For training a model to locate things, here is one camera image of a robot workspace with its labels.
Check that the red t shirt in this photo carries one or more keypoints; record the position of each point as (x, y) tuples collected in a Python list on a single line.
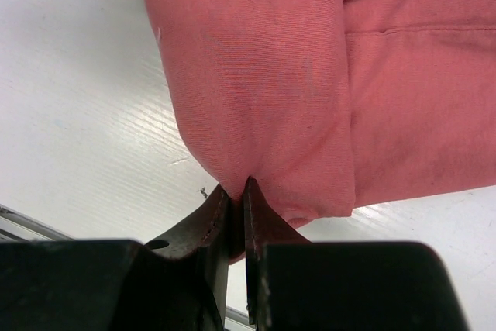
[(333, 104)]

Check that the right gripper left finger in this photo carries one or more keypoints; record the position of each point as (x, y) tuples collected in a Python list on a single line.
[(177, 281)]

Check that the aluminium front rail frame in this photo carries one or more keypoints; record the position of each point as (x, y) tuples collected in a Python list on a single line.
[(19, 228)]

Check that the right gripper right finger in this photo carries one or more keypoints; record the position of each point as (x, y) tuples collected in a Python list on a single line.
[(295, 284)]

